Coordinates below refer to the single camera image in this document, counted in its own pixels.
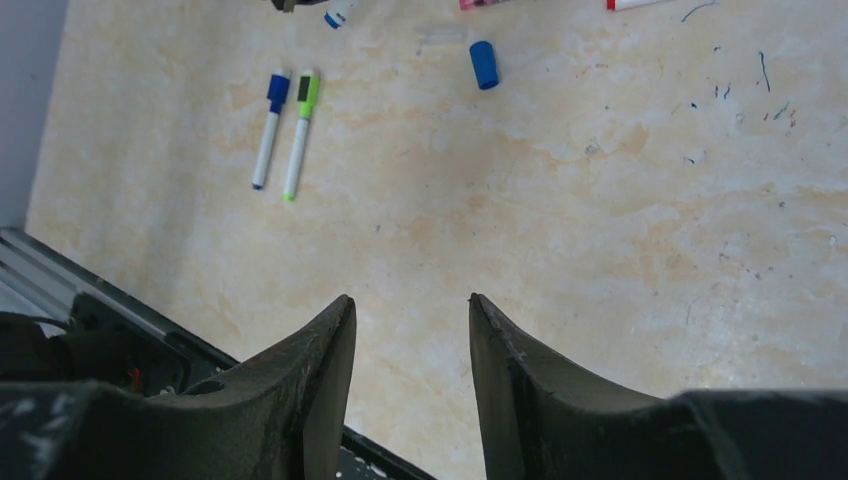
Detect white green-tipped pen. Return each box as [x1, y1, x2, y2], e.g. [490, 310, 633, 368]
[283, 69, 320, 202]

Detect white red-tipped pen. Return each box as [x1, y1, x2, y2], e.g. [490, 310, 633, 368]
[606, 0, 667, 12]

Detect red gel pen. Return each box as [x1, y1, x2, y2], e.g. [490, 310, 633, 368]
[458, 0, 507, 11]

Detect large white blue marker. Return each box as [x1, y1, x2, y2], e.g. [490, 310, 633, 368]
[324, 0, 359, 30]

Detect blue cylindrical cap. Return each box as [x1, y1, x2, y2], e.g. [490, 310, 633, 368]
[469, 41, 500, 90]

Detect white blue-ended marker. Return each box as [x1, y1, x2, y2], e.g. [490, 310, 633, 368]
[252, 69, 291, 191]

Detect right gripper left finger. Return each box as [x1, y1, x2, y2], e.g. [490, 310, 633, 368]
[158, 295, 357, 479]

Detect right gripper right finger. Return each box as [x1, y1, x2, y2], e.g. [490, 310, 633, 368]
[469, 293, 659, 479]

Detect clear pen cap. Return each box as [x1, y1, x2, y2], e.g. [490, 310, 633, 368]
[416, 25, 468, 46]

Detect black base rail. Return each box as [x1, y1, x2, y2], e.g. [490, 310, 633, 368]
[1, 228, 425, 479]

